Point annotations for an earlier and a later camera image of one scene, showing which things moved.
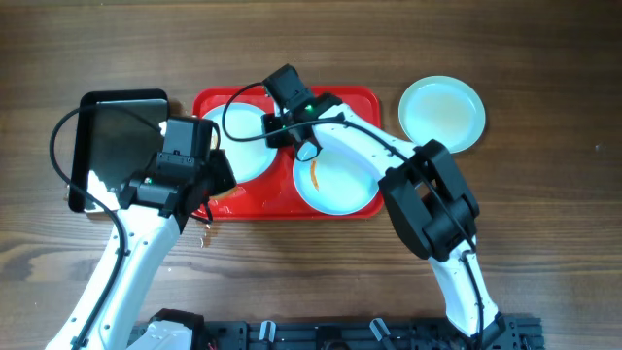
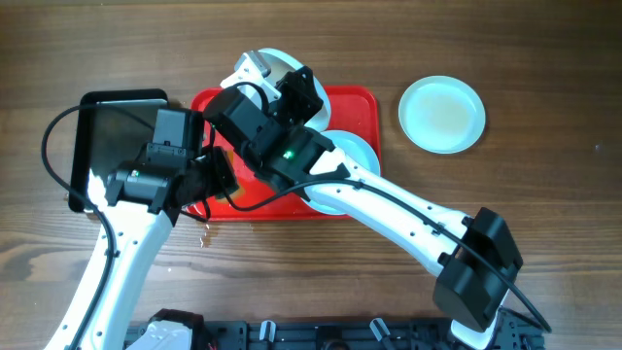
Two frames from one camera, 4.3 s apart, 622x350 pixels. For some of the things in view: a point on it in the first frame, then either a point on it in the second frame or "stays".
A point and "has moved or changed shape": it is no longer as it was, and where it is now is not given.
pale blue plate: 243,121 has moved or changed shape
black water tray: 118,140 stays
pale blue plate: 443,109 stays
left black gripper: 222,171 stays
